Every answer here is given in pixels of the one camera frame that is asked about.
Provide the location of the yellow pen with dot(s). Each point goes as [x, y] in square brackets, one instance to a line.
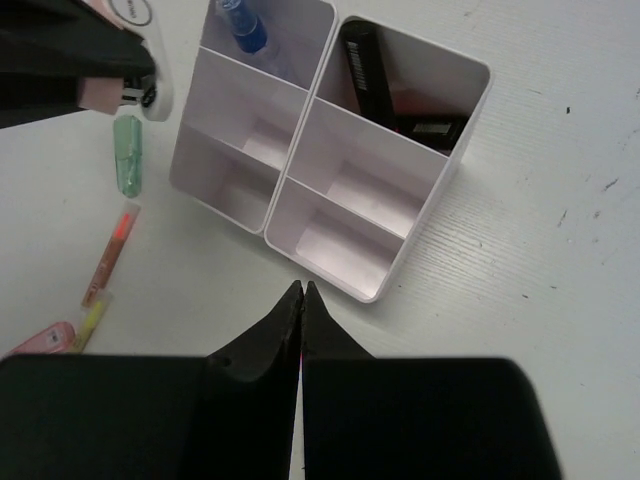
[90, 320]

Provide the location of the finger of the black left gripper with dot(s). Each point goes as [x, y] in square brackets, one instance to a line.
[53, 38]
[27, 98]

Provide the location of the white right organizer tray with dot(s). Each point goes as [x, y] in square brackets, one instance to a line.
[355, 195]

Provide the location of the white left organizer tray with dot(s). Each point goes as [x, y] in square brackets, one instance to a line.
[243, 112]

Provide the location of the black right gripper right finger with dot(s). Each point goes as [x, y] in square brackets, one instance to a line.
[415, 418]

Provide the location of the pink mini stapler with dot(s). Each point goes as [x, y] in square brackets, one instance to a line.
[141, 75]

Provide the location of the mint green correction tape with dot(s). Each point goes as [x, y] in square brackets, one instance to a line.
[127, 133]

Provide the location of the orange pink pen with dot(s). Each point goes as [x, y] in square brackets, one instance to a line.
[111, 254]

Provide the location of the white organizer tray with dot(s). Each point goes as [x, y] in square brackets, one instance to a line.
[243, 112]
[355, 195]

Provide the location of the pink highlighter pen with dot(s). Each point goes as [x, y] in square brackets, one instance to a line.
[57, 338]

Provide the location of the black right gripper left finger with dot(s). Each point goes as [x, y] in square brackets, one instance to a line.
[228, 415]

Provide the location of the black pink highlighter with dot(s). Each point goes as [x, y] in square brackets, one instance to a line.
[360, 41]

